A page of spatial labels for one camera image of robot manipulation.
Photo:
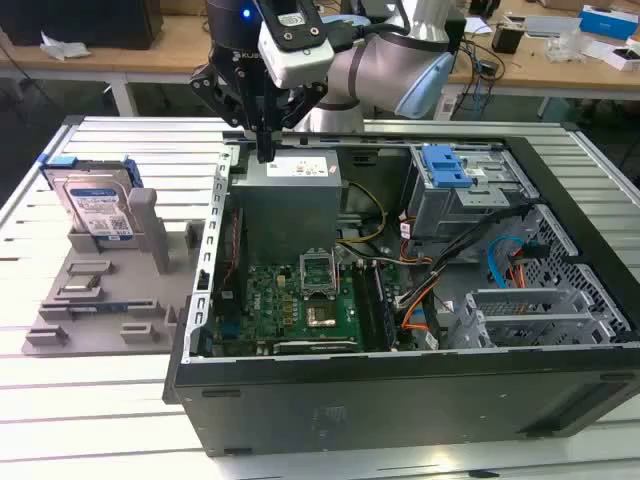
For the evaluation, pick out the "tall black box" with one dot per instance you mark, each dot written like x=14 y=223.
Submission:
x=456 y=32

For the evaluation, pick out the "blue plastic drive latch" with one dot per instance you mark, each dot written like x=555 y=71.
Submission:
x=445 y=170

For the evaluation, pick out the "white cardboard box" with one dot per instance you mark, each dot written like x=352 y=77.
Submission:
x=620 y=57

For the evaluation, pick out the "CPU socket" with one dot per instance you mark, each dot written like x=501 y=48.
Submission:
x=320 y=316

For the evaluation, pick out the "small black box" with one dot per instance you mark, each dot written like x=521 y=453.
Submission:
x=507 y=40

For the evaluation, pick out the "flat grey box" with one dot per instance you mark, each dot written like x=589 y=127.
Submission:
x=552 y=26

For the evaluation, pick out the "clear plastic packaging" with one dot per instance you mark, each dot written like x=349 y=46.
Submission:
x=565 y=47

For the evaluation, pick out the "black PC case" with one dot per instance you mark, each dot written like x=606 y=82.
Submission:
x=350 y=400

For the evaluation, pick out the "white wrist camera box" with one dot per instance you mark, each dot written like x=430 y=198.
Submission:
x=300 y=60

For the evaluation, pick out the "grey metal drive cage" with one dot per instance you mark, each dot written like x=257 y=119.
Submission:
x=450 y=210

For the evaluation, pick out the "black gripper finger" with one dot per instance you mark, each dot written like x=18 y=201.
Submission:
x=215 y=85
x=300 y=102

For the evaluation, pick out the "grey parts rack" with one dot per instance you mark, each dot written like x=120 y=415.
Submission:
x=125 y=285

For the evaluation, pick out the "grey power supply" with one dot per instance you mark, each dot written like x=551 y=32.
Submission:
x=285 y=210

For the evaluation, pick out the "green motherboard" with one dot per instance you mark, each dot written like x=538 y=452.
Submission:
x=270 y=300

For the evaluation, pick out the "hard disk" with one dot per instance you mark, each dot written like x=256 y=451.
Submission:
x=95 y=200

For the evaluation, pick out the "long wooden desk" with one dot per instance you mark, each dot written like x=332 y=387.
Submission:
x=150 y=60

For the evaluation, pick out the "crumpled white paper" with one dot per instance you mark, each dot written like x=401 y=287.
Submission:
x=62 y=47

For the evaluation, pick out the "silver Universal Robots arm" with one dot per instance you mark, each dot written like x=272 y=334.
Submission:
x=380 y=65

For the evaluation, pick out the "metal disk bay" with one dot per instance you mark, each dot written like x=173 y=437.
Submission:
x=525 y=300

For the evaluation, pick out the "RAM stick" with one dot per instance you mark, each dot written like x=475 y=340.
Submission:
x=100 y=306

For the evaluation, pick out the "black RAM slot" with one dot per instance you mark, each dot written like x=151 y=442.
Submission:
x=365 y=305
x=384 y=310

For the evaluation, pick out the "graphics card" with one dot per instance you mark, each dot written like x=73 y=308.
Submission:
x=315 y=346

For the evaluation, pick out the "blue cardboard box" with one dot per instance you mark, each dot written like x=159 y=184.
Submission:
x=607 y=22

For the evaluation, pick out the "black computer tower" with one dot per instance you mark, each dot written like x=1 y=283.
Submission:
x=75 y=20

